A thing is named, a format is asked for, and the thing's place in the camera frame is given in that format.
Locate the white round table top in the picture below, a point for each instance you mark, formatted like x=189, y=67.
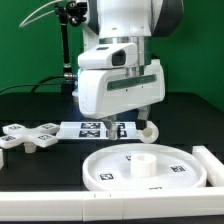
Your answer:
x=138, y=166

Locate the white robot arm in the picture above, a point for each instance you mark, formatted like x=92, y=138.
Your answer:
x=118, y=34

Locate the white marker tag plate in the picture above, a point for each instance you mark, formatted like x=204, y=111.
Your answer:
x=93, y=130

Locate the white right fence rail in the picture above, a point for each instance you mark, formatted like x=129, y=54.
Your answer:
x=214, y=168

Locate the white cross-shaped table base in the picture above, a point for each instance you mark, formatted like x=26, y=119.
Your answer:
x=41, y=136

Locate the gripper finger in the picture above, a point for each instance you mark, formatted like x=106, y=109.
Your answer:
x=112, y=129
x=142, y=118

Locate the white front fence rail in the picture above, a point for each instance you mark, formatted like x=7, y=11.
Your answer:
x=95, y=206

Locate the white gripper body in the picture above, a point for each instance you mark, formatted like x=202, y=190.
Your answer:
x=103, y=93

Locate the white left fence piece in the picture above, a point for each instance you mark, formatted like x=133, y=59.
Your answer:
x=1, y=159

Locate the white fence rail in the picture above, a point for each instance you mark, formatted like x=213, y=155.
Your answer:
x=95, y=206
x=214, y=168

